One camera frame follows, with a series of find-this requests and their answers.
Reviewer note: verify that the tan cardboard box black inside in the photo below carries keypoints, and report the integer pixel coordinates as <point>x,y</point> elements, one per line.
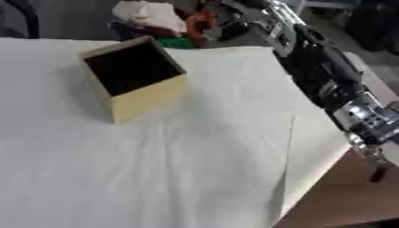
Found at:
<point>145,98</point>

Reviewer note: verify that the white crumpled cloth bag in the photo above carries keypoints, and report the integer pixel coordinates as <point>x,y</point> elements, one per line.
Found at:
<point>150,13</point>

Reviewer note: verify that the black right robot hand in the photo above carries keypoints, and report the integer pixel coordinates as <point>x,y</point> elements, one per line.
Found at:
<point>378,135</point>

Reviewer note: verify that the green toy block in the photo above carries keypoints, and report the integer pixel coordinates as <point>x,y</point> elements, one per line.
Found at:
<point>176,43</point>

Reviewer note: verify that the black curved tube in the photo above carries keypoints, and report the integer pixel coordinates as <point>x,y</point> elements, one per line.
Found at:
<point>28,17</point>

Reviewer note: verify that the silver and black right robot arm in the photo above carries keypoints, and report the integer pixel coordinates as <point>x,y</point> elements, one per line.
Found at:
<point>322,71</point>

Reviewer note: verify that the dark purple object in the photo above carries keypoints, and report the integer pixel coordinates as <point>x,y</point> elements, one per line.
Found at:
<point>130,31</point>

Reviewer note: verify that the orange toy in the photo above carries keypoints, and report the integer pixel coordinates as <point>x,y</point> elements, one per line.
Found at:
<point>200,23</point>

